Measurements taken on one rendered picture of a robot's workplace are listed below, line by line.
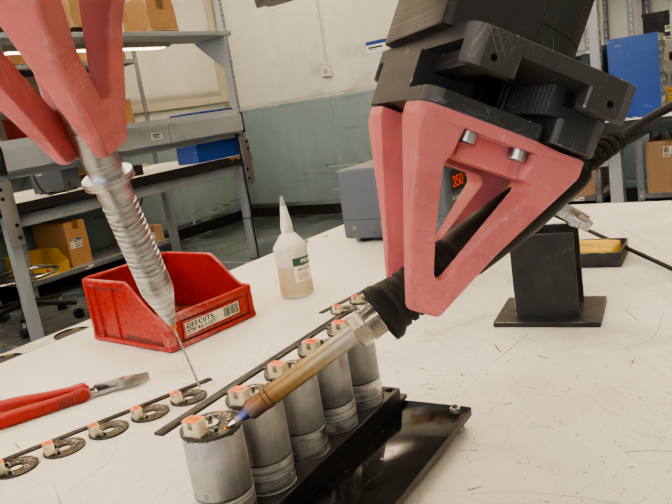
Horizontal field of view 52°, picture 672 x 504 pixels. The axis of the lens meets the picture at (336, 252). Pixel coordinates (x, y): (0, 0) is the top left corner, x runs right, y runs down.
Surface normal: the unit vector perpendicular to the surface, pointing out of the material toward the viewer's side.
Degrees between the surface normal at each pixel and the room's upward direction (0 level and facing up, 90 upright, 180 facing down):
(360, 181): 90
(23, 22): 129
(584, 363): 0
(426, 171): 109
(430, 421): 0
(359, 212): 90
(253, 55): 90
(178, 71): 90
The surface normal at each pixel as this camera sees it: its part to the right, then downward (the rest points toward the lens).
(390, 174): 0.25, 0.11
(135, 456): -0.15, -0.97
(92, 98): 0.98, 0.04
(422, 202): 0.11, 0.50
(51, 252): -0.56, 0.22
